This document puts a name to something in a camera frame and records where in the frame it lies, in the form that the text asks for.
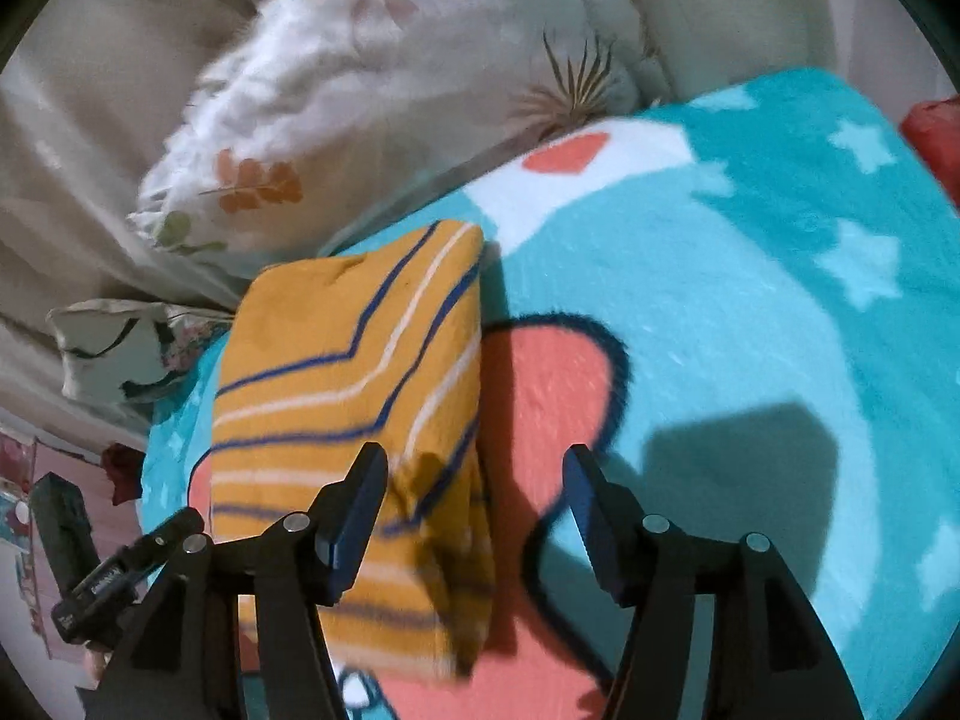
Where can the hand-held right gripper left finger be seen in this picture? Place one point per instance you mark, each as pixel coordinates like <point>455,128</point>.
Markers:
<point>361,525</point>

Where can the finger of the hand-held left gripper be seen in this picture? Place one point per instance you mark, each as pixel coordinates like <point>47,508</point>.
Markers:
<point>161,536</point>

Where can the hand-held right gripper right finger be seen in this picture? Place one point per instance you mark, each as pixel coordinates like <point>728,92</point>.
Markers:
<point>592,517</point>

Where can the yellow striped sweater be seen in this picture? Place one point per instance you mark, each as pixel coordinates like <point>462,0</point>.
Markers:
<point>315,330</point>

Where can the dark red cloth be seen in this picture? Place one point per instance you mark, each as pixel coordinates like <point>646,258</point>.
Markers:
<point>124,472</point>

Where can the white black printed pillow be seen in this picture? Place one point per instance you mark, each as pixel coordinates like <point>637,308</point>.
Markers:
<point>97,345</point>

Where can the turquoise star blanket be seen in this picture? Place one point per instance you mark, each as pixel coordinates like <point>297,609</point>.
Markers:
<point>712,277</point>

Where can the white floral pillow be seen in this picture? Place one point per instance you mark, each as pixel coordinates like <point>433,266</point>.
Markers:
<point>375,90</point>

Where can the bright red cloth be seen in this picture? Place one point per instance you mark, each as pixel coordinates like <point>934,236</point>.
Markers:
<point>934,142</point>

